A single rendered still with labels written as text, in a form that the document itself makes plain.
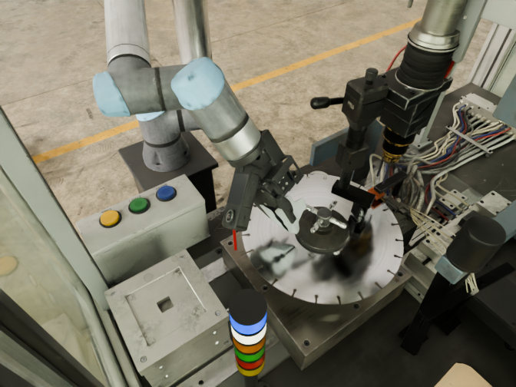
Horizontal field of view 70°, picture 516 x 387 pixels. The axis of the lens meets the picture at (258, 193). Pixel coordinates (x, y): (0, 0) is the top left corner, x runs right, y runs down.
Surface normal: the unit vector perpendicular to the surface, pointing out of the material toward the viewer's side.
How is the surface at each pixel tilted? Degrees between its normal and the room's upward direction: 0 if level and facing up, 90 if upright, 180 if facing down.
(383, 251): 0
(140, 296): 0
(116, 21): 23
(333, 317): 0
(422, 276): 90
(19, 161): 90
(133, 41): 30
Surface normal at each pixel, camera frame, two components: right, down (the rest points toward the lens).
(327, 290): 0.00, -0.68
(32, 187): 0.57, 0.61
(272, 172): -0.51, -0.68
